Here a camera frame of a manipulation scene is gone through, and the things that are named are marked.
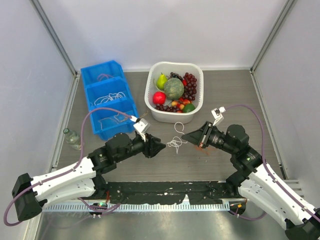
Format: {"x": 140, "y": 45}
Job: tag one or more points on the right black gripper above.
{"x": 201, "y": 136}

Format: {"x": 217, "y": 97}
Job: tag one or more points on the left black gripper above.
{"x": 152, "y": 146}

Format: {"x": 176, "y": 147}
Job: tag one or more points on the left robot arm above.
{"x": 81, "y": 179}

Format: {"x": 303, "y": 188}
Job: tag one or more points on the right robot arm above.
{"x": 259, "y": 183}

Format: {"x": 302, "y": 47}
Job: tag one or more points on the green lime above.
{"x": 188, "y": 108}

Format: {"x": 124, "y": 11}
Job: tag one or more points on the red yellow cherries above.
{"x": 180, "y": 104}

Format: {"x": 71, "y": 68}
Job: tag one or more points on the small dark grape bunch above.
{"x": 168, "y": 108}

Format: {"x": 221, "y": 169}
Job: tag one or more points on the dark red grape bunch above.
{"x": 189, "y": 82}

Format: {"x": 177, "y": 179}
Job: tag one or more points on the red apple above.
{"x": 159, "y": 98}

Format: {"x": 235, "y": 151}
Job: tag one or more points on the white plastic fruit basket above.
{"x": 166, "y": 67}

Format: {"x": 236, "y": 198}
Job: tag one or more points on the green netted melon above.
{"x": 173, "y": 88}

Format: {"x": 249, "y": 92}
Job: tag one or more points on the blue plastic compartment bin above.
{"x": 105, "y": 85}

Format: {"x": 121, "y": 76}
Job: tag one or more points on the green pear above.
{"x": 162, "y": 79}

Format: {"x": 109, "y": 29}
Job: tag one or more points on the clear glass bottle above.
{"x": 72, "y": 138}

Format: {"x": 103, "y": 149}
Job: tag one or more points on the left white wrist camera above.
{"x": 141, "y": 126}

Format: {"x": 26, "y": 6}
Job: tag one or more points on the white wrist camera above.
{"x": 141, "y": 126}
{"x": 217, "y": 114}

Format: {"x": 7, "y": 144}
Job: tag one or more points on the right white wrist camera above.
{"x": 217, "y": 114}

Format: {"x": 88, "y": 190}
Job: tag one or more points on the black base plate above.
{"x": 166, "y": 193}

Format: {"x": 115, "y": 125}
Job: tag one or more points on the white slotted cable duct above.
{"x": 183, "y": 207}

